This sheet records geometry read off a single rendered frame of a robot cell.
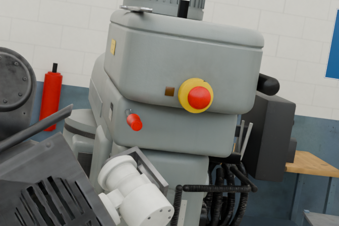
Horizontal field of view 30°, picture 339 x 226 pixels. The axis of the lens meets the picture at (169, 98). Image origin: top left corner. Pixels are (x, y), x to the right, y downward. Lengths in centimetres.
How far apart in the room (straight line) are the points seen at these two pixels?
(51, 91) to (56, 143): 469
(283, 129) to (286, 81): 429
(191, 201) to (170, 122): 19
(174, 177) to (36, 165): 60
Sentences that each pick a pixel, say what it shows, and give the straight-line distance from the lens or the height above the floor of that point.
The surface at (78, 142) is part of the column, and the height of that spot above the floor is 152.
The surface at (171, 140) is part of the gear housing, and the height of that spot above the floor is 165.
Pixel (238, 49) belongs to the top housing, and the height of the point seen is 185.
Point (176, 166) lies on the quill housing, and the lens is 128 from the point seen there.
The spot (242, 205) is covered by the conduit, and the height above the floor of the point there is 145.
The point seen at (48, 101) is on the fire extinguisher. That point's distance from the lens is 542.
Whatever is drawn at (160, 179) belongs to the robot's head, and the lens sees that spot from 93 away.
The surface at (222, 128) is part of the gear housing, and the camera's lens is 124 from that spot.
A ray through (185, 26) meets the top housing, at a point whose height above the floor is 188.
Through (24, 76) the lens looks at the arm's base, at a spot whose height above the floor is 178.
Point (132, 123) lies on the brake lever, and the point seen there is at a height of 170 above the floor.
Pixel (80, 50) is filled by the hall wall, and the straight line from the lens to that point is 552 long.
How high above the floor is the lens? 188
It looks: 7 degrees down
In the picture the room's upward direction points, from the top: 9 degrees clockwise
